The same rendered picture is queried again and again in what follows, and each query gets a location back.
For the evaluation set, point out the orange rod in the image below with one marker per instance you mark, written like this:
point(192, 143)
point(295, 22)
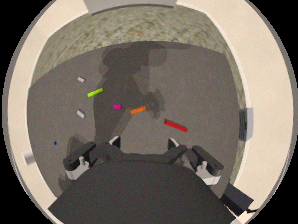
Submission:
point(138, 110)

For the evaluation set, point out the lime green rod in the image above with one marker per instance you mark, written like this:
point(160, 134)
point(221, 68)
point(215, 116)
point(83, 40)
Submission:
point(96, 92)

